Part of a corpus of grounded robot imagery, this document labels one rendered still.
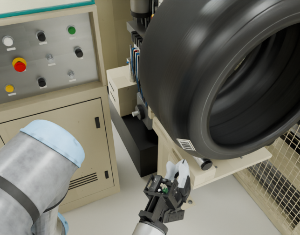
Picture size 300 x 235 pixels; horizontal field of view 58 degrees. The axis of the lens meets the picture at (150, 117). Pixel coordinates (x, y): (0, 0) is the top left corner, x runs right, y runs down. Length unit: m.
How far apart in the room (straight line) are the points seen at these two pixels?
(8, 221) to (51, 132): 0.14
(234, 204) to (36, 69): 1.47
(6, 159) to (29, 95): 0.89
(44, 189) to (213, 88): 0.42
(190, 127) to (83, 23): 0.69
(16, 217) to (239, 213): 1.67
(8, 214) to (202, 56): 0.47
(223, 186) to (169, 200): 1.41
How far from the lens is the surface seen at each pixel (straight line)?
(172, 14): 0.73
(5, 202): 0.42
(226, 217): 1.92
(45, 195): 0.45
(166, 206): 0.70
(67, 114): 1.35
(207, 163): 0.95
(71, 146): 0.47
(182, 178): 0.74
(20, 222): 0.43
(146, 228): 0.65
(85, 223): 1.89
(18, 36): 1.19
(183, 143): 0.78
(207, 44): 0.62
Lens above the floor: 1.65
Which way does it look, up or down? 42 degrees down
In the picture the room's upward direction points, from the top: straight up
